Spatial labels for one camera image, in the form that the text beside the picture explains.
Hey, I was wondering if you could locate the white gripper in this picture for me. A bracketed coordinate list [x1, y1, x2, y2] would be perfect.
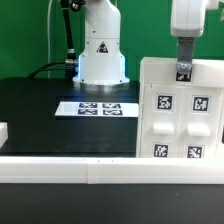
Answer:
[170, 0, 207, 74]

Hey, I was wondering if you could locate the white thin cable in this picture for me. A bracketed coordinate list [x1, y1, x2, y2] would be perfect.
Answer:
[47, 0, 54, 80]

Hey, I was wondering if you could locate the white marker base sheet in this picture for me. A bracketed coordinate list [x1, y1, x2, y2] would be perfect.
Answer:
[55, 101, 139, 118]

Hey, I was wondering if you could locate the black cable bundle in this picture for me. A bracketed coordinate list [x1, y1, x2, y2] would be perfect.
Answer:
[27, 0, 87, 80]

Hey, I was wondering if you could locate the white U-shaped fence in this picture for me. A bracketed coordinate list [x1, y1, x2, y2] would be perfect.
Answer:
[0, 121, 224, 185]

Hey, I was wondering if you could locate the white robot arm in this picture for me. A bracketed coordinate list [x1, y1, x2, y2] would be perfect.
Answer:
[73, 0, 208, 91]

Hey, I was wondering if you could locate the white door panel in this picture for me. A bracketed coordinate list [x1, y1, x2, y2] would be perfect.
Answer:
[178, 88, 223, 159]
[141, 85, 183, 158]

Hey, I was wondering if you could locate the white cabinet top block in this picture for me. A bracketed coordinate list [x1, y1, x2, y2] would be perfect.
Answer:
[140, 57, 224, 88]

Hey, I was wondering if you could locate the white cabinet body box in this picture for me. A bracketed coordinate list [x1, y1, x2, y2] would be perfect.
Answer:
[136, 84, 223, 159]

